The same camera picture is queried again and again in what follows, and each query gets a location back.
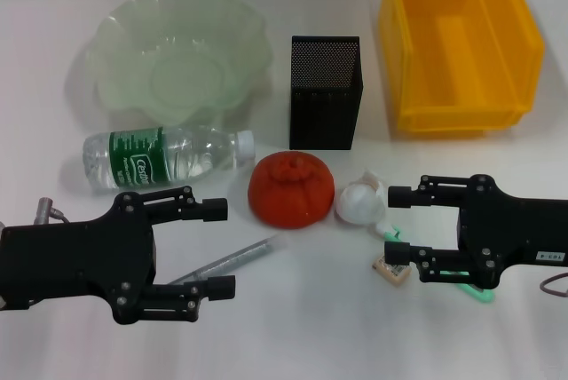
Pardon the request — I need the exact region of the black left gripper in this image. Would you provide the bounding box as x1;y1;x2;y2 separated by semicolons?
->
0;185;237;326

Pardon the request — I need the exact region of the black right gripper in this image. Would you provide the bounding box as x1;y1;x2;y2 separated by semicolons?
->
383;174;568;290

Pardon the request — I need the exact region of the white paper ball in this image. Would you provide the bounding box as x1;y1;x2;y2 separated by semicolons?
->
339;170;391;225

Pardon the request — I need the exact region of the red-orange fruit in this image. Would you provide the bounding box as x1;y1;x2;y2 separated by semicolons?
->
247;151;335;230

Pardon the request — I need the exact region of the clear water bottle green label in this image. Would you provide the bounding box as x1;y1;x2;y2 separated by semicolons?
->
83;127;257;193

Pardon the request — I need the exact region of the grey glitter pen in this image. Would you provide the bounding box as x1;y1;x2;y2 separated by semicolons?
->
168;234;288;286

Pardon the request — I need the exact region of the beige eraser with barcode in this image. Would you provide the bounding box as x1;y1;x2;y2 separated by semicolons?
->
371;255;416;287

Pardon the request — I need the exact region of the mint green utility knife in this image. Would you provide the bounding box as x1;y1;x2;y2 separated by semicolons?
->
375;218;494;305

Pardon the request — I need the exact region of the black mesh pen holder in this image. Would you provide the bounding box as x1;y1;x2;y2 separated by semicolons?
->
288;35;365;151

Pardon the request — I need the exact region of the pale green wavy glass plate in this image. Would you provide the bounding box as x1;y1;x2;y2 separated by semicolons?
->
83;0;272;126

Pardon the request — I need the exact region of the yellow plastic bin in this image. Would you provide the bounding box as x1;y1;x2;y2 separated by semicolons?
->
378;0;546;133

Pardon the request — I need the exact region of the right gripper cable with connectors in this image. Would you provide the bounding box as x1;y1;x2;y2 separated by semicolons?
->
540;272;568;297

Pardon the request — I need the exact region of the gripper cable with connectors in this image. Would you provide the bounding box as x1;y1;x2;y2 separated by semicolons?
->
35;196;73;224
540;272;568;297

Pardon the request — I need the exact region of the left gripper cable with connectors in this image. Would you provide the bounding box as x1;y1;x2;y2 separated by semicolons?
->
35;196;73;224

